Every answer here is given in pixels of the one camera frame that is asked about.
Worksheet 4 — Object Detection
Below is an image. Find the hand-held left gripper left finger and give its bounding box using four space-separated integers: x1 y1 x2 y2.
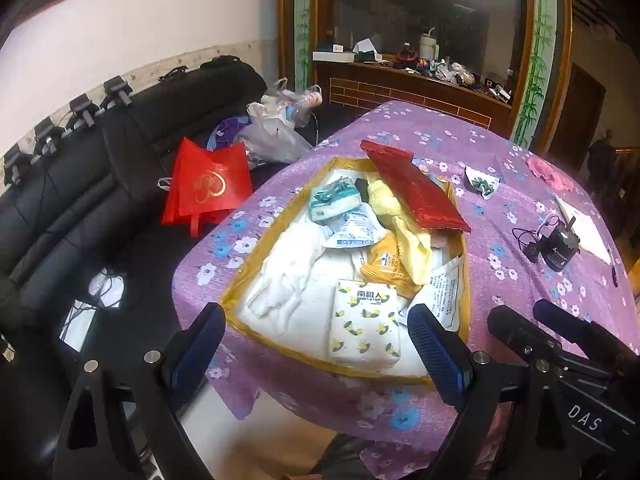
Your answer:
52 302 227 480

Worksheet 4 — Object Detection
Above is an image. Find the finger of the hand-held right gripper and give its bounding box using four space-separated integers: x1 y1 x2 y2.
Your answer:
532 299 621 356
487 305 566 366

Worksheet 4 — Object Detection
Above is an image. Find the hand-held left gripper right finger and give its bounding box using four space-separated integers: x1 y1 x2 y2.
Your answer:
406 303 576 480

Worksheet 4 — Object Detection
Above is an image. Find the white printed paper packet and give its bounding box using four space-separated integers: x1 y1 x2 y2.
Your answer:
407 255 463 333

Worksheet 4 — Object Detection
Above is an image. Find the lemon print tissue pack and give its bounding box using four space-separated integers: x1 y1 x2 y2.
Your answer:
327 280 402 372

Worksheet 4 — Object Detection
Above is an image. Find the yellow-rimmed white tray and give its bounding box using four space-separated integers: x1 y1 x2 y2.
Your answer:
220 156 473 386

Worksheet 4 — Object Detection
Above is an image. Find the white blue ice pack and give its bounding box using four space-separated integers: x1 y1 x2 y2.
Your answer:
322 207 381 250

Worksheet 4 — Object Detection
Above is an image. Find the pale yellow cloth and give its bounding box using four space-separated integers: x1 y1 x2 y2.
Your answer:
367 177 433 286

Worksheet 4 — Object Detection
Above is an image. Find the red packet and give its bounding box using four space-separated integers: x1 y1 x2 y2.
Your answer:
360 140 472 233

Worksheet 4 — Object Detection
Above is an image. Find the teal tissue pack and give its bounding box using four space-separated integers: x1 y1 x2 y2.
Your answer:
307 177 363 225

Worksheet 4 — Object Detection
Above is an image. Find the white paper sheet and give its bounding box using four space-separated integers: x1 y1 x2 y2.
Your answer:
552 195 613 266

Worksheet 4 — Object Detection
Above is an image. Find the orange yellow packet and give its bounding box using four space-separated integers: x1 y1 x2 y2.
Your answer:
360 232 426 301

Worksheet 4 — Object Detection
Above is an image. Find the purple floral tablecloth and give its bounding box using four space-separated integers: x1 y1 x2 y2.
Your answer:
171 100 640 480

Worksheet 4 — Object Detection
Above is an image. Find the white cloth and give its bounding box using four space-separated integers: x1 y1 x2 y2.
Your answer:
245 220 351 318

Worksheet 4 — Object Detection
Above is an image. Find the pink flower-shaped object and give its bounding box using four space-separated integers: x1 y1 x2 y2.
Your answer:
527 156 576 192

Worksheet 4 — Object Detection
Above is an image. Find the green white wrapper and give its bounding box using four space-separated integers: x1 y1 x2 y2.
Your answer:
464 165 502 200

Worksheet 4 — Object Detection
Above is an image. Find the red tote bag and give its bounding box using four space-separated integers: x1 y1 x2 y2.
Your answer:
160 137 253 238

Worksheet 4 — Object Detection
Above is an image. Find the black leather sofa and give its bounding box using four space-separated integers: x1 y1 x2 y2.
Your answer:
0 56 361 411

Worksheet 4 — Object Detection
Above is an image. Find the purple bag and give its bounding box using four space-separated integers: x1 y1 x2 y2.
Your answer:
206 116 248 153

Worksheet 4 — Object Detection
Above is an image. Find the white plastic bag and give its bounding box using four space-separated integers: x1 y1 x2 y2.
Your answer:
235 102 313 166

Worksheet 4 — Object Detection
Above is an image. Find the black mounted device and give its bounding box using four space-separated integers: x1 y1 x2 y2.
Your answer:
31 119 68 157
100 76 135 111
65 94 103 131

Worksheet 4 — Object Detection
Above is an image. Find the wooden cabinet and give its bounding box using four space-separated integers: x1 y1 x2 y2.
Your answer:
312 57 513 133

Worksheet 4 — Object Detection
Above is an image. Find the clear plastic bag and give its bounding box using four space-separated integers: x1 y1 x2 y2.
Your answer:
262 77 323 128

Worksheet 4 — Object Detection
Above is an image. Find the red round object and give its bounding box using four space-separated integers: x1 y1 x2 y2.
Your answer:
392 46 421 68

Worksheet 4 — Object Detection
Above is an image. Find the white tumbler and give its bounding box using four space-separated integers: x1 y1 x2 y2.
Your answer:
419 27 441 61

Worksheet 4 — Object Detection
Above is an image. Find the green tissue box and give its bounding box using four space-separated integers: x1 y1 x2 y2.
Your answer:
352 37 383 61

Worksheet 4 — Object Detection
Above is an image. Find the flat white box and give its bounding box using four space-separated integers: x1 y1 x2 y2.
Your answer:
313 45 356 64

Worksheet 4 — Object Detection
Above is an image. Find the black device with cable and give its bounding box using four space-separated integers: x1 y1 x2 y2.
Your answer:
512 212 583 273

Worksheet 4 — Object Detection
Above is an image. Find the bamboo painted wooden frame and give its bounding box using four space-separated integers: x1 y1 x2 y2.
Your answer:
277 0 573 148

